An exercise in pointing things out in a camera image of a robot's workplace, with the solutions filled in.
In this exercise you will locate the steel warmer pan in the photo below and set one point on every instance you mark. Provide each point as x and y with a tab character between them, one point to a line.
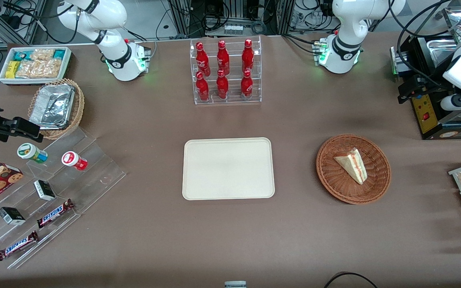
440	50

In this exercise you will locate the large clear cracker bag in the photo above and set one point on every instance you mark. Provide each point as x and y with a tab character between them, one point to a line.
40	68

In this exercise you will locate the black food warmer machine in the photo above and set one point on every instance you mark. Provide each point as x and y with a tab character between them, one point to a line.
426	120

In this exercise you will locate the clear acrylic bottle rack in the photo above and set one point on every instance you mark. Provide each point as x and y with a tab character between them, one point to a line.
232	100

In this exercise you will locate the snickers bar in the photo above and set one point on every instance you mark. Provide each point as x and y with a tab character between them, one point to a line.
16	246
54	213

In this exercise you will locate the grey device top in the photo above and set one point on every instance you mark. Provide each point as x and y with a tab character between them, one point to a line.
235	284

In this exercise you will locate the small teal snack packet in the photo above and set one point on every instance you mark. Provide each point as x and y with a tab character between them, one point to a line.
59	54

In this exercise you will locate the aluminium foil container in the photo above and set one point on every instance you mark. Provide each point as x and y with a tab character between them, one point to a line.
52	106

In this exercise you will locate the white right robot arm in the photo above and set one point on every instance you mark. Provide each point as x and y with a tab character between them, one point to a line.
114	16

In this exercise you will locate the red cola bottle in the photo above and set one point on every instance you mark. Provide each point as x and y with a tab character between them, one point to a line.
247	87
222	87
202	60
247	56
202	88
223	58

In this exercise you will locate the white snack bin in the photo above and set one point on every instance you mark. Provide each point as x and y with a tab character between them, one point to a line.
34	81

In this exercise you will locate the large teal snack packet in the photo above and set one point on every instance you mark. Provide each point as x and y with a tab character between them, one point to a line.
22	55

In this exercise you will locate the small clear cracker bag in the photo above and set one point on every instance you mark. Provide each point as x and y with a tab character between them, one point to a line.
43	54

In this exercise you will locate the beige rectangular tray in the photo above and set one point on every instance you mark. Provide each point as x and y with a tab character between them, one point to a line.
227	168

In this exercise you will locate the clear acrylic stepped shelf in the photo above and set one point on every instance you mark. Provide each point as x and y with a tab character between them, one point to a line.
94	172

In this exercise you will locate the light wicker basket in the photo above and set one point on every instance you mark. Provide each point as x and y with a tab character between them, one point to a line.
78	108

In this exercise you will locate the white power strip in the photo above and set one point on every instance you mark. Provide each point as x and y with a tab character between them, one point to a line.
233	29

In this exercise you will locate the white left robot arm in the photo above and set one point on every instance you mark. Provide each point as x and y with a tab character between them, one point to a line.
346	24

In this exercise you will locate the red lid cup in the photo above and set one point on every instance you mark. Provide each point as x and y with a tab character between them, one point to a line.
71	159

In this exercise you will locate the triangular sandwich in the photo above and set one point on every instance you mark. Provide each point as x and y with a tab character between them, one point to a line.
354	166

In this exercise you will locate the brown wicker basket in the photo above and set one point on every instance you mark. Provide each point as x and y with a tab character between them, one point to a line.
334	180

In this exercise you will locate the green lid cup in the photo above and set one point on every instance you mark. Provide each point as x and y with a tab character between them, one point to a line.
28	151

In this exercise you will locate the small black box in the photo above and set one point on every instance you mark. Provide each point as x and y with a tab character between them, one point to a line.
11	216
44	190

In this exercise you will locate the yellow snack packet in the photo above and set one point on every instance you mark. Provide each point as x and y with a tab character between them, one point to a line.
12	69

